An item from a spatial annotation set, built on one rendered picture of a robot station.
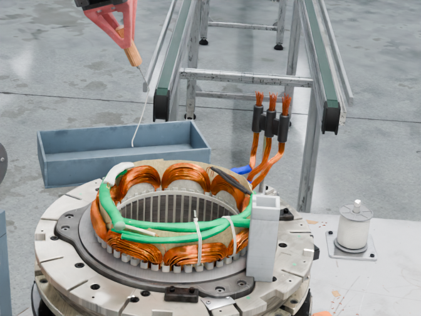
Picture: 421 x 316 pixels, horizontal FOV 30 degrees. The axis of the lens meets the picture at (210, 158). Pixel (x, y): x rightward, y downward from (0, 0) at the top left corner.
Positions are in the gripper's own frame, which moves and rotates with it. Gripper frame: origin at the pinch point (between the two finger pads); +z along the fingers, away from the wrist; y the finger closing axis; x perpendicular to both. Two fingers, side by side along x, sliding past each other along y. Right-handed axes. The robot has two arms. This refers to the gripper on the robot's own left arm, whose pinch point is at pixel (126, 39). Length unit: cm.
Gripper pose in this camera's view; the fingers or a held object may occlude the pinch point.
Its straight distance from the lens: 112.6
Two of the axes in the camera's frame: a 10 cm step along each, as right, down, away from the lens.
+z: 2.8, 8.2, 5.0
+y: 1.2, -5.4, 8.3
